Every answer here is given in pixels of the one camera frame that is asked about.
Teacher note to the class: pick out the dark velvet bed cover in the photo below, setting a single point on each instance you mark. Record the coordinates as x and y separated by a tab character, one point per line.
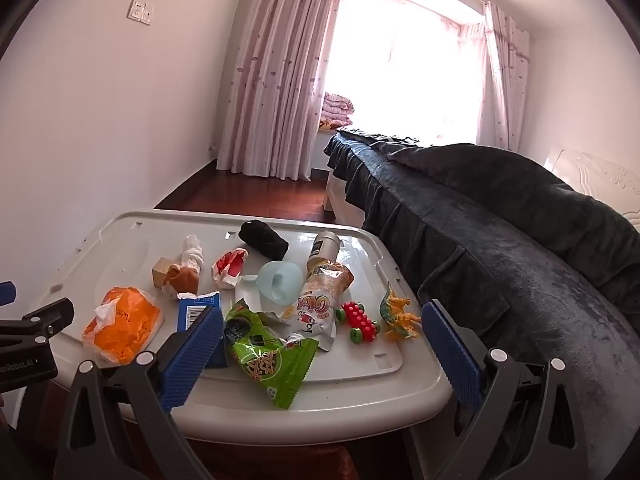
500	270

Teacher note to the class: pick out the beige bottle with grey cap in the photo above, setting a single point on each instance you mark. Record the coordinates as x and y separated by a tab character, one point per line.
322	250

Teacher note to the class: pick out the small cardboard box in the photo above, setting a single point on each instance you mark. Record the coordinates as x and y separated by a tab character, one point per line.
161	272

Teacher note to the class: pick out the red toy car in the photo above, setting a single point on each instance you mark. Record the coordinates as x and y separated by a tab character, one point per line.
360	322

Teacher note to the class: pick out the bright window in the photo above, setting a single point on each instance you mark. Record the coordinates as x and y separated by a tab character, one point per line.
410	70

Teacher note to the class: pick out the dark blanket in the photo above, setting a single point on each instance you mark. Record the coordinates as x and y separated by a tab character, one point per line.
525	190

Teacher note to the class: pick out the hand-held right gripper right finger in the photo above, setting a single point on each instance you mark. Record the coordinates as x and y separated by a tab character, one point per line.
452	360

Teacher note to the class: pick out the white orange snack bag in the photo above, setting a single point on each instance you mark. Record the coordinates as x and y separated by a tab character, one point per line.
315	305

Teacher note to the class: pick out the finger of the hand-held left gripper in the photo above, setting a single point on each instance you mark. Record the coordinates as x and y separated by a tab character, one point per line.
6	293
47	316

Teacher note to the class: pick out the light blue cup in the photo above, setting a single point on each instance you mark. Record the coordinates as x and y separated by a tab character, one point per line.
280	282

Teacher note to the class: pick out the blue snack packet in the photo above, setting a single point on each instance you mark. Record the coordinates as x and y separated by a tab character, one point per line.
197	305

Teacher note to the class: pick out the white plastic storage box lid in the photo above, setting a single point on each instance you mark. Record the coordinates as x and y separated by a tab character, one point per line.
350	375

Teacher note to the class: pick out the red white wrapper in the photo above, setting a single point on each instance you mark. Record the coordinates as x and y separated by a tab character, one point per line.
227	265

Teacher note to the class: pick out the pink patterned curtain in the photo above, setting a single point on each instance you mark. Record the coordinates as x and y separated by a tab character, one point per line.
505	75
280	70

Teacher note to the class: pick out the white headboard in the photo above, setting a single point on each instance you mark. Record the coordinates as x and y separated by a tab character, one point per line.
595	180

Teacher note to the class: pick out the green snack wrapper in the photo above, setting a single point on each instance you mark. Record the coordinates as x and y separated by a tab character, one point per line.
270	365

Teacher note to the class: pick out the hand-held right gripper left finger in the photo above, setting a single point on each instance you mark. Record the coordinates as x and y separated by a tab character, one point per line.
192	355

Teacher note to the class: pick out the white bed frame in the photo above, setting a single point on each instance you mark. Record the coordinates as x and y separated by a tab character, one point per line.
342	200

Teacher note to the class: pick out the orange bottle with label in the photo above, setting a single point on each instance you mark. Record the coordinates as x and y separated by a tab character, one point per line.
130	325

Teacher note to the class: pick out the folded pink quilts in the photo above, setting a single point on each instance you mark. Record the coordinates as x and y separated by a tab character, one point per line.
337	110

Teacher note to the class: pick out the white tissue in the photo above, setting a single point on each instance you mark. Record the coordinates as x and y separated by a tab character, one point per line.
192	255

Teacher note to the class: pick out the yellow green dinosaur toy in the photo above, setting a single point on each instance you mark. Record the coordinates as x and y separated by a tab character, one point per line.
397	310

